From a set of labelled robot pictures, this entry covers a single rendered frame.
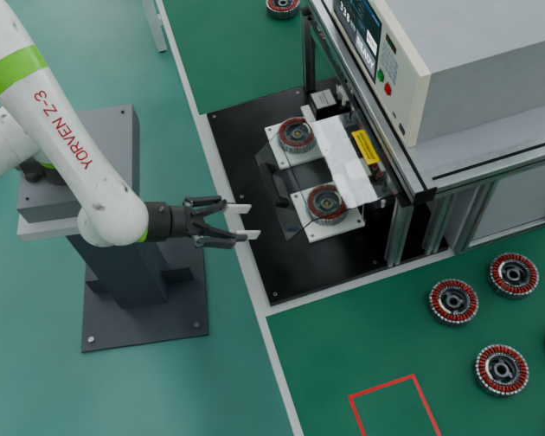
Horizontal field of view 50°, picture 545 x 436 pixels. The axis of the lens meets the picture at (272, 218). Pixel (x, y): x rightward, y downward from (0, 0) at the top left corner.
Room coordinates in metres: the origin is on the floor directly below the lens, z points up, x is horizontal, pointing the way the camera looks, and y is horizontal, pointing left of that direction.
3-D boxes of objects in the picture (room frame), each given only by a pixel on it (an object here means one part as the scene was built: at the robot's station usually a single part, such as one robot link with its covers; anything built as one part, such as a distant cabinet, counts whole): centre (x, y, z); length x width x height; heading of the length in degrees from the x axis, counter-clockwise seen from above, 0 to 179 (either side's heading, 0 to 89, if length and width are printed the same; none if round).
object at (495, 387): (0.32, -0.45, 0.77); 0.11 x 0.11 x 0.04
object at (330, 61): (0.93, -0.22, 1.03); 0.62 x 0.01 x 0.03; 11
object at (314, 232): (0.79, -0.15, 0.78); 0.15 x 0.15 x 0.01; 11
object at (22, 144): (1.02, 0.55, 0.98); 0.16 x 0.13 x 0.19; 122
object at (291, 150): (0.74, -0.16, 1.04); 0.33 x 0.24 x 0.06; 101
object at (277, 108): (0.91, -0.14, 0.76); 0.64 x 0.47 x 0.02; 11
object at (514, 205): (0.66, -0.58, 0.91); 0.28 x 0.03 x 0.32; 101
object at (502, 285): (0.54, -0.55, 0.77); 0.11 x 0.11 x 0.04
